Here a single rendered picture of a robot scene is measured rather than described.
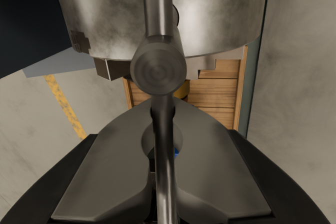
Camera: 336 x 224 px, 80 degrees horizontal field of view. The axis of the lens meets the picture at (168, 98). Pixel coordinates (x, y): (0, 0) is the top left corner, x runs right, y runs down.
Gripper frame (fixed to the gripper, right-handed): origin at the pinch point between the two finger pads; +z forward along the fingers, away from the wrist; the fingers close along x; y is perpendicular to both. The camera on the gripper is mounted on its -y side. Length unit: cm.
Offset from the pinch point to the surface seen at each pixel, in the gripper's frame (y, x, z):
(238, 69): 14.1, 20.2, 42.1
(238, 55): 3.9, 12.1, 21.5
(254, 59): 22, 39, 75
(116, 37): -1.6, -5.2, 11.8
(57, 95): 77, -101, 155
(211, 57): 4.4, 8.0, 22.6
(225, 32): -1.6, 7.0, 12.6
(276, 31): 20, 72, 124
